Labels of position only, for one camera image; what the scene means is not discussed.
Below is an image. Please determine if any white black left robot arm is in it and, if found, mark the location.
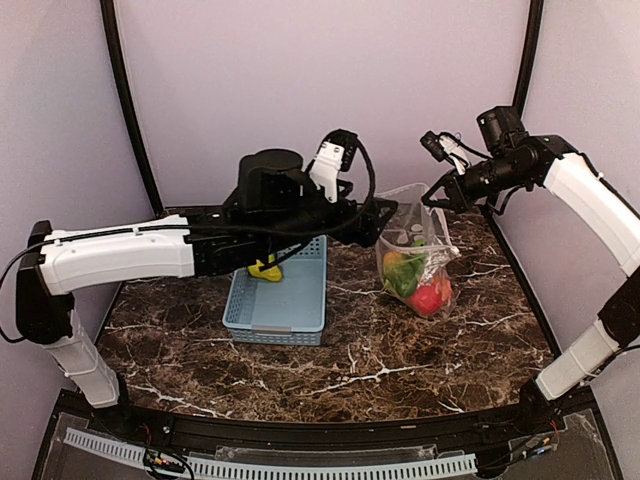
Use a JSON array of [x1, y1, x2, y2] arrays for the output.
[[8, 197, 398, 436]]

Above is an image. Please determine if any black left frame post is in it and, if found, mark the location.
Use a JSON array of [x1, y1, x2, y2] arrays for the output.
[[99, 0, 164, 217]]

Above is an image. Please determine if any green orange toy mango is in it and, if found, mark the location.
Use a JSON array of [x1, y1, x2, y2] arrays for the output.
[[383, 251, 404, 269]]

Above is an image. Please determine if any yellow toy lemon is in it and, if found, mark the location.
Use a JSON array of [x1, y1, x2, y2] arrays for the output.
[[247, 254, 283, 283]]

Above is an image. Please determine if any red toy apple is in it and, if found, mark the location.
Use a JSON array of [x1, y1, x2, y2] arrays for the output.
[[408, 284, 445, 316]]

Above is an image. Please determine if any clear zip top bag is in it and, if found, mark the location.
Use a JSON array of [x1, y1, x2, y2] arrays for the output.
[[376, 183, 460, 318]]

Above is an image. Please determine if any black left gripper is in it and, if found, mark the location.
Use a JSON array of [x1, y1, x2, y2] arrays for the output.
[[262, 178, 400, 256]]

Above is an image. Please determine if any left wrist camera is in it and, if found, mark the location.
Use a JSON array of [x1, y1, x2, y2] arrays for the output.
[[237, 149, 310, 210]]

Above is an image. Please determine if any green toy watermelon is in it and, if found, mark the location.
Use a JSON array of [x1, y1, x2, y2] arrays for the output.
[[383, 253, 424, 298]]

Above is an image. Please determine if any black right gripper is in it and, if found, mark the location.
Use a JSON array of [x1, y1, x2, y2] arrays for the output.
[[422, 152, 530, 213]]

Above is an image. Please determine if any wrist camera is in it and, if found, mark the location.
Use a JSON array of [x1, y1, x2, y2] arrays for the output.
[[237, 149, 310, 210], [476, 106, 529, 157]]

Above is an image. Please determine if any white slotted cable duct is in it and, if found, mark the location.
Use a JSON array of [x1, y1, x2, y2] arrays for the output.
[[63, 428, 478, 480]]

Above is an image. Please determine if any black frame post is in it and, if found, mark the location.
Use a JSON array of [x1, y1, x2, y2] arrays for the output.
[[99, 0, 164, 217], [512, 0, 544, 117]]

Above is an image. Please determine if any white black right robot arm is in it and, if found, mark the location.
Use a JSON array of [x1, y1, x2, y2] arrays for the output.
[[422, 135, 639, 434]]

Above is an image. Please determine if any light blue plastic basket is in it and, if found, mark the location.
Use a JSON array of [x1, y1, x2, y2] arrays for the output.
[[222, 236, 327, 346]]

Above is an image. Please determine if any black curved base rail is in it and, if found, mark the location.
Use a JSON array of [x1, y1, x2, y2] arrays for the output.
[[34, 388, 619, 479]]

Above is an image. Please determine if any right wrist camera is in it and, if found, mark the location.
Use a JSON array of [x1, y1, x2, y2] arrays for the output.
[[476, 106, 529, 157]]

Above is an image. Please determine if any orange toy orange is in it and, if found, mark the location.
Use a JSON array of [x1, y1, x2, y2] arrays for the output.
[[434, 277, 453, 303]]

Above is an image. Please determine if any black right frame post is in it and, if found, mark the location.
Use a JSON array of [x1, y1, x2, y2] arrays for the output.
[[512, 0, 544, 117]]

